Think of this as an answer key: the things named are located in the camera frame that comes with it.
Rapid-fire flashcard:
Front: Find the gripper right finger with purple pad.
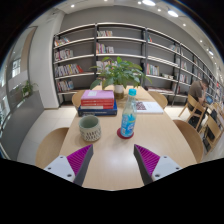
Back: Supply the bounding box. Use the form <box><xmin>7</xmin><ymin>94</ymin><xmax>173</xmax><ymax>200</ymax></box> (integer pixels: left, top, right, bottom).
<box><xmin>134</xmin><ymin>144</ymin><xmax>181</xmax><ymax>185</ymax></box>

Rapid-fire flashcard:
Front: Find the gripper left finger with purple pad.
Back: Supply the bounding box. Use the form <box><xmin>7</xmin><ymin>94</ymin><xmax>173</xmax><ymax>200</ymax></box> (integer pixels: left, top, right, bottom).
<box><xmin>44</xmin><ymin>144</ymin><xmax>93</xmax><ymax>186</ymax></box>

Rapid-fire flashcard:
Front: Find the clear blue water bottle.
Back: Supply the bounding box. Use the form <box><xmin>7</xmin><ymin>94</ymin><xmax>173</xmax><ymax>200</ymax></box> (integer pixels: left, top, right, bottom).
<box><xmin>120</xmin><ymin>88</ymin><xmax>137</xmax><ymax>138</ymax></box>

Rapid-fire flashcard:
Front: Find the wooden chair near left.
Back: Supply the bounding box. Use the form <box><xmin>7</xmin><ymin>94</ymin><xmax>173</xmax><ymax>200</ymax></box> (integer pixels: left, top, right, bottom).
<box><xmin>35</xmin><ymin>127</ymin><xmax>68</xmax><ymax>169</ymax></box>

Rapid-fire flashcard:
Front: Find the green patterned ceramic cup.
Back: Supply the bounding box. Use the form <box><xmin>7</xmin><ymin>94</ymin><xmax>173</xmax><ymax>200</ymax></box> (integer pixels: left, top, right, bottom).
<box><xmin>79</xmin><ymin>115</ymin><xmax>101</xmax><ymax>142</ymax></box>

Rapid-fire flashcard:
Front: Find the round red coaster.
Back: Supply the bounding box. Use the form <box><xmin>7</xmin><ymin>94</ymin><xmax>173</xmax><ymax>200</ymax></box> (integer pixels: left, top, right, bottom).
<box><xmin>117</xmin><ymin>128</ymin><xmax>134</xmax><ymax>139</ymax></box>

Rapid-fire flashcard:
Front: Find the wooden chair near right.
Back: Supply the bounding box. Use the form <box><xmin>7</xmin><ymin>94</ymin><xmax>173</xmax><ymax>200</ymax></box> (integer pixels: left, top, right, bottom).
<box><xmin>174</xmin><ymin>120</ymin><xmax>204</xmax><ymax>163</ymax></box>

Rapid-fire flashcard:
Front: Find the dark blue bottom book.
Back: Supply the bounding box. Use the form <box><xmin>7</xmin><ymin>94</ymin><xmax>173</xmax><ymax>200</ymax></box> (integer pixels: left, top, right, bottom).
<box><xmin>77</xmin><ymin>101</ymin><xmax>117</xmax><ymax>117</ymax></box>

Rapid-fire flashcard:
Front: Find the open white magazine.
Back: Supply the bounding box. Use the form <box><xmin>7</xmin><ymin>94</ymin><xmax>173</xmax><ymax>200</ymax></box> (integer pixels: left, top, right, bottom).
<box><xmin>136</xmin><ymin>101</ymin><xmax>163</xmax><ymax>114</ymax></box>

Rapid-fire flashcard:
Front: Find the wooden chair far right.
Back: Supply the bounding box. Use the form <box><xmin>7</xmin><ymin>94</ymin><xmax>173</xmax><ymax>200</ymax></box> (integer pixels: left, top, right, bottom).
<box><xmin>149</xmin><ymin>91</ymin><xmax>168</xmax><ymax>109</ymax></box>

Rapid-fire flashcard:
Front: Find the wooden chair far left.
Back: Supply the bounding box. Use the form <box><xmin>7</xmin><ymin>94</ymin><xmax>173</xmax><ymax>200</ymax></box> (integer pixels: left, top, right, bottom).
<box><xmin>72</xmin><ymin>90</ymin><xmax>84</xmax><ymax>108</ymax></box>

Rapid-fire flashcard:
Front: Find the slatted wooden chair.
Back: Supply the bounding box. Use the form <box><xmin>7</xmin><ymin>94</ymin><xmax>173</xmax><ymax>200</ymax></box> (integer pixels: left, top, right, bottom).
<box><xmin>202</xmin><ymin>115</ymin><xmax>224</xmax><ymax>153</ymax></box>
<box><xmin>179</xmin><ymin>95</ymin><xmax>205</xmax><ymax>129</ymax></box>

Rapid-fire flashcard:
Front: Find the red middle book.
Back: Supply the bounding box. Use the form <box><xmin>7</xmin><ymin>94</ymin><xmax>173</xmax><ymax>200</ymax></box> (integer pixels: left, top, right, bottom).
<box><xmin>81</xmin><ymin>100</ymin><xmax>114</xmax><ymax>109</ymax></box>

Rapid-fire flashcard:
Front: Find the pink top book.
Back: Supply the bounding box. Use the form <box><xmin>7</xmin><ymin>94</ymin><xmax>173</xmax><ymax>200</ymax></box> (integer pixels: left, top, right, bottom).
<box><xmin>81</xmin><ymin>90</ymin><xmax>114</xmax><ymax>100</ymax></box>

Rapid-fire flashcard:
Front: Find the small plant by window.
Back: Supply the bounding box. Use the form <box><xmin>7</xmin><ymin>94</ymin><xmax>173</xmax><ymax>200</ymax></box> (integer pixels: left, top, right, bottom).
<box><xmin>21</xmin><ymin>81</ymin><xmax>37</xmax><ymax>98</ymax></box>

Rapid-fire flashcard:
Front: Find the seated man in brown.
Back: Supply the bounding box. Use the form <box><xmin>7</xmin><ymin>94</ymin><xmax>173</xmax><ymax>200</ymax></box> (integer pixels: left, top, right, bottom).
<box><xmin>188</xmin><ymin>78</ymin><xmax>209</xmax><ymax>104</ymax></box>

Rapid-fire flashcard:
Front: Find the green potted plant white pot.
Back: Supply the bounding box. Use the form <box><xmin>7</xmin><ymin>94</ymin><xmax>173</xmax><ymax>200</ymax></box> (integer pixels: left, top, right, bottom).
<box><xmin>90</xmin><ymin>57</ymin><xmax>151</xmax><ymax>99</ymax></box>

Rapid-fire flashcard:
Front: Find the large grey bookshelf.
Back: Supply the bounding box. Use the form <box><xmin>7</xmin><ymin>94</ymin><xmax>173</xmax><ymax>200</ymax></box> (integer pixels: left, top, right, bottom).
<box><xmin>53</xmin><ymin>22</ymin><xmax>224</xmax><ymax>105</ymax></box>

